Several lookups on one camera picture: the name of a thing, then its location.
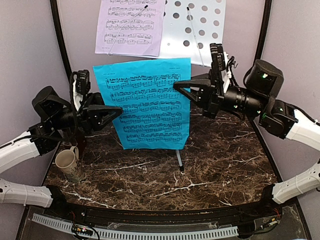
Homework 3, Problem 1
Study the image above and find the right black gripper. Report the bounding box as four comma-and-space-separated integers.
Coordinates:
173, 67, 266, 118

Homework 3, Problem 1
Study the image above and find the grey slotted cable duct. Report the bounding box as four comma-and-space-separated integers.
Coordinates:
31, 213, 239, 240

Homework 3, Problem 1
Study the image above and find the cream ceramic mug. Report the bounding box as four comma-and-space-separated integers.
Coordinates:
54, 146, 84, 183

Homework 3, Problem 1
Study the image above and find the purple sheet music page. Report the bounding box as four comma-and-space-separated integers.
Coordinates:
95, 0, 166, 57

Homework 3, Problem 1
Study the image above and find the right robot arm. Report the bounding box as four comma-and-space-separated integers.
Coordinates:
173, 43, 320, 150

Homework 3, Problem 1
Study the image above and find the blue sheet music page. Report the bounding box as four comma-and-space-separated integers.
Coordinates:
93, 58, 191, 150

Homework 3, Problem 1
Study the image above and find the brown wooden metronome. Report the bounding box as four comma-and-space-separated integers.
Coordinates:
61, 131, 87, 156

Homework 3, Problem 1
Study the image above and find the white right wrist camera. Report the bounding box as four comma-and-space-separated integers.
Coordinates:
221, 51, 236, 94

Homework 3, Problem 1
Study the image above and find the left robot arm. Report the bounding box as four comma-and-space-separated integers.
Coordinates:
0, 70, 123, 173

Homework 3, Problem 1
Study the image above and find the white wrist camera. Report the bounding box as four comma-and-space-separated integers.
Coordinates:
71, 81, 83, 112
221, 51, 236, 94

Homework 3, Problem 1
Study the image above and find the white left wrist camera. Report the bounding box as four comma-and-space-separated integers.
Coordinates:
71, 81, 83, 112

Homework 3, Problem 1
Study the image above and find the white perforated music stand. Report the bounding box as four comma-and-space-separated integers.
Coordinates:
157, 0, 227, 176

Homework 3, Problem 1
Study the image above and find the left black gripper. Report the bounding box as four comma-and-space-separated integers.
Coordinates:
50, 91, 125, 135

